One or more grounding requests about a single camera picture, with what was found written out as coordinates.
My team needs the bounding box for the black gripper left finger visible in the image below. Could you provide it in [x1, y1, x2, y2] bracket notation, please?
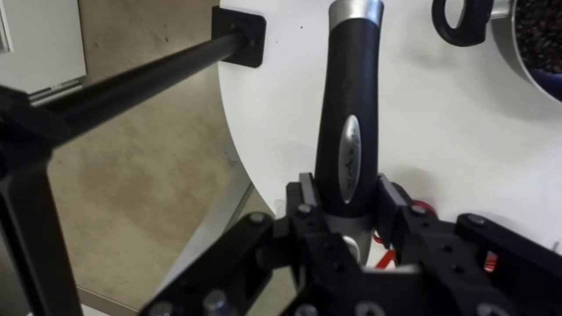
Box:
[139, 172, 353, 316]

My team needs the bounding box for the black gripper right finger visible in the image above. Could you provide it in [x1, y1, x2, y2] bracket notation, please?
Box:
[359, 173, 562, 316]

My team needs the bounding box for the black ladle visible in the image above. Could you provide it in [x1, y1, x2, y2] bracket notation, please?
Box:
[313, 0, 387, 270]

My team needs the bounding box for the black cooking pot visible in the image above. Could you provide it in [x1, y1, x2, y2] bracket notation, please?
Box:
[431, 0, 562, 105]

